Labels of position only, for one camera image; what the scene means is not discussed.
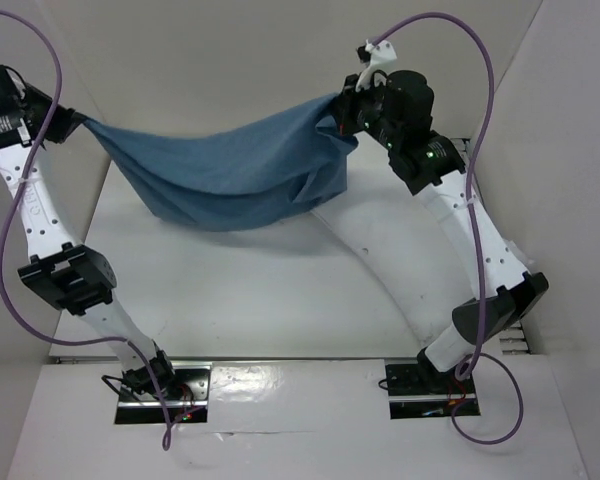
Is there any white pillow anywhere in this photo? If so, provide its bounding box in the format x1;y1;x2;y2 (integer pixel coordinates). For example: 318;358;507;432
304;194;461;351

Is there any blue pillowcase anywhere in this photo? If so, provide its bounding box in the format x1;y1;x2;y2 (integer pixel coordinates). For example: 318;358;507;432
84;95;358;232

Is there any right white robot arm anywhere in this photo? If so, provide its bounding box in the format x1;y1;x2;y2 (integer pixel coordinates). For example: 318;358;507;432
332;70;549;392

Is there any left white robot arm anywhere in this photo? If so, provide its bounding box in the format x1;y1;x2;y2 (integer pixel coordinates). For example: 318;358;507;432
0;65;178;399

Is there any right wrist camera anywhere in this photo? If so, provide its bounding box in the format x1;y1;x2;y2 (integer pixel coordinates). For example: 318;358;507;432
355;40;397;92

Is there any aluminium rail frame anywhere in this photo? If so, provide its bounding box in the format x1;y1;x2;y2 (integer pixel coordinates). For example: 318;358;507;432
453;138;529;355

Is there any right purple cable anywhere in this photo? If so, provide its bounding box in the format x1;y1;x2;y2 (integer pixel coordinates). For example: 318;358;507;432
372;10;524;445

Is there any purple cable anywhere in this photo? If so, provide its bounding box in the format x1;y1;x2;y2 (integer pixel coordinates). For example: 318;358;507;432
0;9;201;451
372;10;524;445

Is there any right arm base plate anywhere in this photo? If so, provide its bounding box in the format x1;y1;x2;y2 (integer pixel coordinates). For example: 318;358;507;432
378;358;481;420

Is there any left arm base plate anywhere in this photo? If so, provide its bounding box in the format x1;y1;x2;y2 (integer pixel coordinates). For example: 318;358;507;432
101;361;212;426

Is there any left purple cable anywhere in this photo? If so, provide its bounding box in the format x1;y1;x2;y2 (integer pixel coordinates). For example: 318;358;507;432
0;9;201;451

